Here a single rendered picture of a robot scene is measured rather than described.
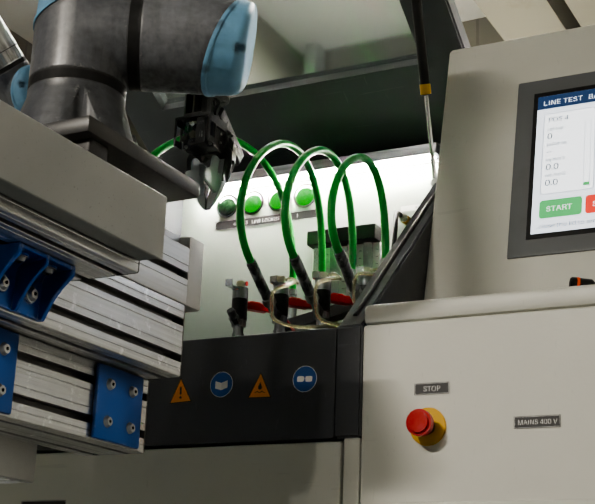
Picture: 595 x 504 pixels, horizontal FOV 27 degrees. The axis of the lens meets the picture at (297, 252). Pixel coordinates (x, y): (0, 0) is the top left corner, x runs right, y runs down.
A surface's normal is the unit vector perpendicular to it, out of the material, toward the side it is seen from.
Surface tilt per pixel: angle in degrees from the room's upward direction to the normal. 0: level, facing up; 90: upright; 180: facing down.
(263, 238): 90
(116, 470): 90
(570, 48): 76
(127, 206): 90
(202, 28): 95
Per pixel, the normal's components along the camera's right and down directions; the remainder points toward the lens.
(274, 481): -0.44, -0.29
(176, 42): 0.04, 0.12
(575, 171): -0.42, -0.51
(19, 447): 0.88, -0.11
